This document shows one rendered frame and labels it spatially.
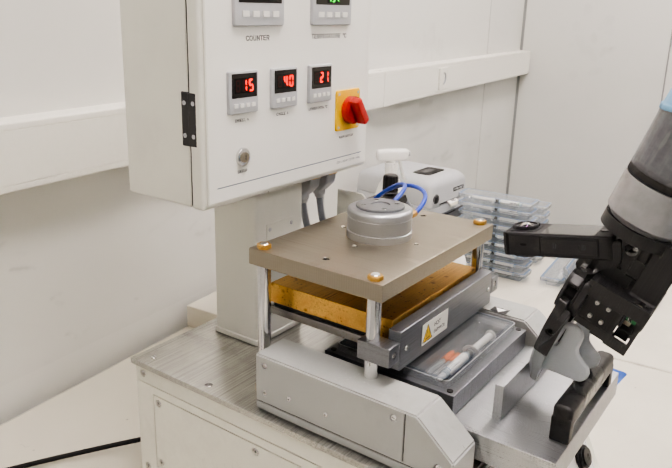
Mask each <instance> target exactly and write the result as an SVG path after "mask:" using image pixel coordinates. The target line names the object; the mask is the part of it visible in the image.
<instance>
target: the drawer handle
mask: <svg viewBox="0 0 672 468"><path fill-rule="evenodd" d="M598 353H599V355H600V362H599V364H598V365H597V366H596V367H595V368H592V369H590V374H589V377H588V378H587V379H586V380H585V381H581V382H579V381H575V380H574V381H573V382H572V383H571V385H570V386H569V387H568V388H567V390H566V391H565V392H564V393H563V395H562V396H561V397H560V398H559V400H558V401H557V402H556V403H555V405H554V409H553V414H552V416H551V424H550V432H549V439H551V440H554V441H557V442H560V443H562V444H565V445H568V444H569V443H570V442H571V440H572V433H573V426H574V423H575V422H576V420H577V419H578V417H579V416H580V415H581V413H582V412H583V410H584V409H585V408H586V406H587V405H588V403H589V402H590V401H591V399H592V398H593V396H594V395H595V394H596V392H597V391H598V390H599V388H600V387H601V386H604V387H609V385H610V384H611V379H612V372H613V366H614V364H613V361H614V357H613V355H612V354H611V353H609V352H605V351H598Z"/></svg>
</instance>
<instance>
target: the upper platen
mask: <svg viewBox="0 0 672 468"><path fill-rule="evenodd" d="M475 271H476V268H475V267H471V266H467V265H463V264H459V263H455V262H451V263H449V264H448V265H446V266H444V267H443V268H441V269H439V270H438V271H436V272H434V273H433V274H431V275H429V276H427V277H426V278H424V279H422V280H421V281H419V282H417V283H416V284H414V285H412V286H410V287H409V288H407V289H405V290H404V291H402V292H400V293H399V294H397V295H395V296H393V297H392V298H390V299H388V300H387V301H385V302H383V303H382V316H381V337H384V338H387V339H388V335H389V328H391V327H392V326H394V325H396V324H397V323H399V322H400V321H402V320H403V319H405V318H406V317H408V316H409V315H411V314H412V313H414V312H416V311H417V310H419V309H420V308H422V307H423V306H425V305H426V304H428V303H429V302H431V301H432V300H434V299H435V298H437V297H439V296H440V295H442V294H443V293H445V292H446V291H448V290H449V289H451V288H452V287H454V286H455V285H457V284H458V283H460V282H462V281H463V280H465V279H466V278H468V277H469V276H471V275H472V274H474V273H475ZM271 301H272V302H274V304H273V305H271V313H273V314H276V315H279V316H282V317H285V318H288V319H290V320H293V321H296V322H299V323H302V324H305V325H308V326H311V327H314V328H316V329H319V330H322V331H325V332H328V333H331V334H334V335H337V336H340V337H342V338H345V339H348V340H351V341H354V342H357V341H358V339H359V338H361V337H362V336H364V335H365V332H366V308H367V299H365V298H362V297H359V296H355V295H352V294H349V293H345V292H342V291H339V290H335V289H332V288H329V287H326V286H322V285H319V284H316V283H312V282H309V281H306V280H302V279H299V278H296V277H292V276H289V275H287V276H284V277H282V278H280V279H278V280H275V281H273V282H271Z"/></svg>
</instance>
